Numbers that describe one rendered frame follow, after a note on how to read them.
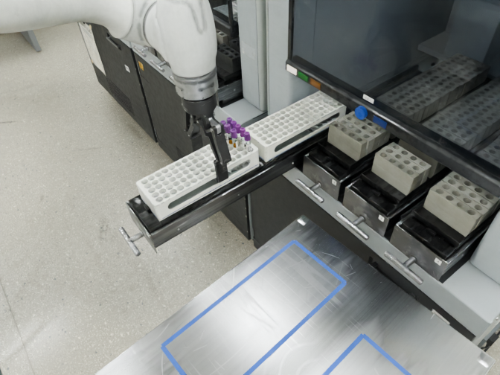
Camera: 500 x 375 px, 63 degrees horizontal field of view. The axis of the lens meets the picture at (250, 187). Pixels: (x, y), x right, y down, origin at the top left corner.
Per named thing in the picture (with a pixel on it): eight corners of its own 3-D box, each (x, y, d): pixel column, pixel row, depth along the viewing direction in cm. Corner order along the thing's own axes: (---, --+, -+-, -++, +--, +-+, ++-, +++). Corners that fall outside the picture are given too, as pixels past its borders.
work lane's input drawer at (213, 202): (324, 116, 132) (326, 92, 126) (356, 137, 125) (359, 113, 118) (116, 228, 104) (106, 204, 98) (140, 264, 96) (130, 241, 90)
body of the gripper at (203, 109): (172, 88, 87) (180, 123, 94) (193, 106, 82) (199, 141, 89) (202, 77, 90) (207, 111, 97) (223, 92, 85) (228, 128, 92)
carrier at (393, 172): (414, 193, 96) (420, 175, 92) (408, 197, 95) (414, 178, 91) (376, 167, 103) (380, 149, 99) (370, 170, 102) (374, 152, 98)
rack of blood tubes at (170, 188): (238, 147, 112) (236, 129, 108) (260, 167, 107) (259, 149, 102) (140, 199, 101) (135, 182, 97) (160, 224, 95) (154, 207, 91)
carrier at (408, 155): (425, 184, 98) (432, 166, 94) (420, 188, 97) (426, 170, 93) (388, 159, 105) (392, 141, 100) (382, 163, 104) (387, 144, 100)
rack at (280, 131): (321, 106, 125) (323, 88, 121) (345, 120, 119) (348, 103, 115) (243, 146, 113) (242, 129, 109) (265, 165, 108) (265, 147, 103)
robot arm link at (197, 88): (186, 84, 78) (190, 109, 82) (225, 67, 81) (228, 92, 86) (163, 65, 83) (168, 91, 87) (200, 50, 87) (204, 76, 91)
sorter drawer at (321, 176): (449, 85, 141) (457, 62, 135) (486, 103, 133) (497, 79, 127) (290, 181, 113) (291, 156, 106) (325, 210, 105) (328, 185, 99)
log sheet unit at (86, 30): (91, 62, 262) (72, 7, 237) (109, 79, 247) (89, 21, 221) (88, 64, 261) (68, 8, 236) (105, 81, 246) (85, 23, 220)
